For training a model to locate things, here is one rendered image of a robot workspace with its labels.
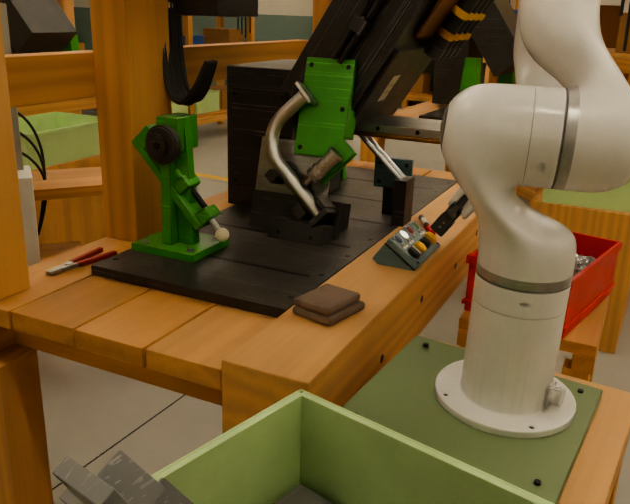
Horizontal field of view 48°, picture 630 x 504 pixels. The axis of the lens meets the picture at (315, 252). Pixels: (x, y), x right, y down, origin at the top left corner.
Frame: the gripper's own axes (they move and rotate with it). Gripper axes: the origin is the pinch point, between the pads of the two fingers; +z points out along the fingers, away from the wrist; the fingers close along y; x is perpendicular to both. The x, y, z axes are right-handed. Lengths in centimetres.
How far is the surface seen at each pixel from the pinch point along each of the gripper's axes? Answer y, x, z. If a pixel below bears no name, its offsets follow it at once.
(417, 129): 13.9, 18.7, -7.1
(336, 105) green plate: 2.9, 33.8, -2.6
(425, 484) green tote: -77, -20, -8
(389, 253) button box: -12.4, 3.3, 7.0
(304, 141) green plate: 0.9, 34.3, 7.7
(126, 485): -111, -2, -19
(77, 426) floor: 19, 46, 150
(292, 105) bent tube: -0.7, 40.6, 2.7
